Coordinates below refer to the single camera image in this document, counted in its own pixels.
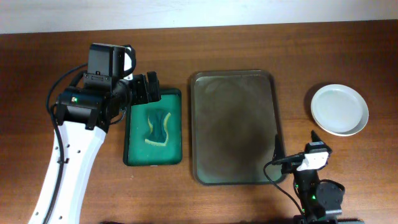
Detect grey plate with stain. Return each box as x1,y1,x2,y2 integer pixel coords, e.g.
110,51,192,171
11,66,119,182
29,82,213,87
310,84,369,136

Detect white plate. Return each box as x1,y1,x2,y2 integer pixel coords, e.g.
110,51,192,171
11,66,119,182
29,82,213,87
311,98,369,137

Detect brown serving tray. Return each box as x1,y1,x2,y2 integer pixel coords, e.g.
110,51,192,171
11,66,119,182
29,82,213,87
190,70,285,185

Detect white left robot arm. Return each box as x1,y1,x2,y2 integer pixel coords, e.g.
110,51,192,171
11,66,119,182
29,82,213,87
29,43,161,223

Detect green yellow sponge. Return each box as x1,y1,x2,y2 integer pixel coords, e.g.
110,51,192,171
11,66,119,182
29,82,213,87
145,109,171,147

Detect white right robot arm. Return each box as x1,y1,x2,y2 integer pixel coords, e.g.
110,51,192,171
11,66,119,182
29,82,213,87
270,131,345,223

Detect green plastic tray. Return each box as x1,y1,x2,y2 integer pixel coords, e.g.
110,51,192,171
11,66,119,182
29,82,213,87
123,88,182,166

